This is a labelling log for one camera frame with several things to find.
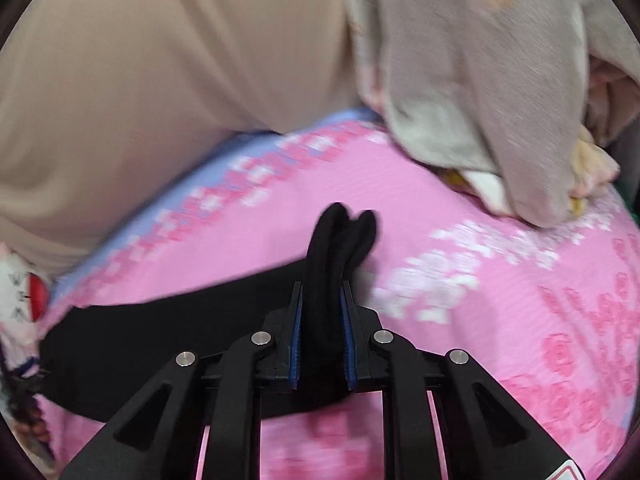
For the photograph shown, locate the white cartoon face pillow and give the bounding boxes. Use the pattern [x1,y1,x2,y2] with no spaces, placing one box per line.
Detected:
[0,242,51,376]

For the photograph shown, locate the grey printed blanket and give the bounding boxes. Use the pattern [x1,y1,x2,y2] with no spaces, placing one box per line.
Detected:
[342,0,640,228]

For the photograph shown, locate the pink floral bed sheet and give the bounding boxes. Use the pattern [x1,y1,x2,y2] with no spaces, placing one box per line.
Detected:
[0,107,640,480]

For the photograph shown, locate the black pants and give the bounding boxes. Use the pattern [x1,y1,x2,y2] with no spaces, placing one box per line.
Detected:
[37,202,386,421]

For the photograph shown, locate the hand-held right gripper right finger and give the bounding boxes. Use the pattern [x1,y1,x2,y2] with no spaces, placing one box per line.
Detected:
[341,280,583,480]

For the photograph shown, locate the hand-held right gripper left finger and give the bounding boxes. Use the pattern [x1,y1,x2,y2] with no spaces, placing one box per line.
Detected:
[60,282,304,480]

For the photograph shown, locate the large beige cloth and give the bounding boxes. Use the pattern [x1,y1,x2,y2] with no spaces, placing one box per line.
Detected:
[0,0,381,281]

